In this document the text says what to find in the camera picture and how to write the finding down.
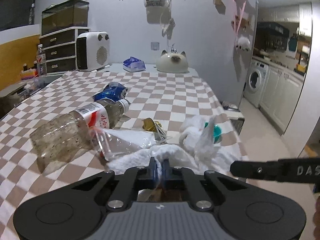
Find gold wrapper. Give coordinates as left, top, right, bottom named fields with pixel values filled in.
left=143, top=118, right=167, bottom=144

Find teal plastic lid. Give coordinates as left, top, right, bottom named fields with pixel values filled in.
left=203, top=122, right=222, bottom=144

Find white plush wall toy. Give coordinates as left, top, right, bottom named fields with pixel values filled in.
left=235, top=36, right=251, bottom=51

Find black kitchen shelf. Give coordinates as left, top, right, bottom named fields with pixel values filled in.
left=255, top=22, right=290, bottom=51

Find wall socket plate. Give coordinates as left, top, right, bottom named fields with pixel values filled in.
left=150, top=42, right=160, bottom=51

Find clear plastic bottle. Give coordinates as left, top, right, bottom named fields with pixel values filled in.
left=30, top=98, right=131, bottom=163

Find checkered tablecloth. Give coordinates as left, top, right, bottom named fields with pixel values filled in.
left=1, top=72, right=246, bottom=239

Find blue tissue pack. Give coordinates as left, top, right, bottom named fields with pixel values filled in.
left=123, top=56, right=146, bottom=73

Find water bottle red label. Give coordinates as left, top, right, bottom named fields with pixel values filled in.
left=36, top=44, right=47, bottom=76

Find white washing machine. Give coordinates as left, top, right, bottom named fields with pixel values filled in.
left=244, top=59, right=269, bottom=108

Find crushed blue snack bag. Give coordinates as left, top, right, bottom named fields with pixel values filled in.
left=93, top=82, right=128, bottom=101

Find glass fish tank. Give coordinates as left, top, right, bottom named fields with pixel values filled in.
left=41, top=0, right=89, bottom=35

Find cat shaped ceramic dish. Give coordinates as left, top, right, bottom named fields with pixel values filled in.
left=156, top=50, right=189, bottom=74

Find wall organizer pocket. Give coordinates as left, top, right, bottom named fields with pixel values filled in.
left=144, top=0, right=171, bottom=24

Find white space heater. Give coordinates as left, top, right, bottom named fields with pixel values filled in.
left=76, top=31, right=110, bottom=72

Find white cloth towel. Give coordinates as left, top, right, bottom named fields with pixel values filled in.
left=106, top=144, right=248, bottom=177

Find dark drawer cabinet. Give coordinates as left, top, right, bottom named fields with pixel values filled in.
left=39, top=27, right=90, bottom=74

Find white plastic shopping bag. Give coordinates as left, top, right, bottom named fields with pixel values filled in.
left=179, top=115, right=219, bottom=162

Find white kitchen cabinets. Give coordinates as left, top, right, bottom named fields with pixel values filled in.
left=260, top=66, right=304, bottom=134

